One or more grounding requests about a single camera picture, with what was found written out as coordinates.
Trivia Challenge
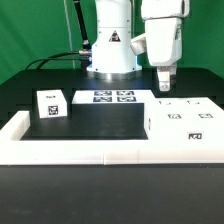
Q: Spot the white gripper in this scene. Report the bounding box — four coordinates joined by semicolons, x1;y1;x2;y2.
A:
145;18;182;91

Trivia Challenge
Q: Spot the white cabinet body box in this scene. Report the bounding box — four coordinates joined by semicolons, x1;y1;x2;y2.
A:
144;97;224;141

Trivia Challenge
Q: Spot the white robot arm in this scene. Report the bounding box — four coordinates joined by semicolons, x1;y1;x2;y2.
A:
87;0;190;91

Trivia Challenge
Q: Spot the white cabinet top block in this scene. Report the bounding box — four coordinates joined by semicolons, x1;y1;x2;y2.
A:
37;90;67;118

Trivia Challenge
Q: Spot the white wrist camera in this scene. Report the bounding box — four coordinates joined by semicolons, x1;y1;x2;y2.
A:
130;33;147;55

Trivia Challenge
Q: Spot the white marker base plate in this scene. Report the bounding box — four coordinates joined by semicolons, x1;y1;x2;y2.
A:
72;90;156;104

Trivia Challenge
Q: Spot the black corrugated hose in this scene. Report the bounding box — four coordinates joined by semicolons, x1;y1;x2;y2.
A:
72;0;92;51

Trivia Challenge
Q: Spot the black cable bundle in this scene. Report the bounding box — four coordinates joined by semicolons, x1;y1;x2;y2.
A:
25;49;93;70

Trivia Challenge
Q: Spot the white U-shaped workspace frame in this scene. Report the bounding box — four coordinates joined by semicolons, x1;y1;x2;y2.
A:
0;111;224;165

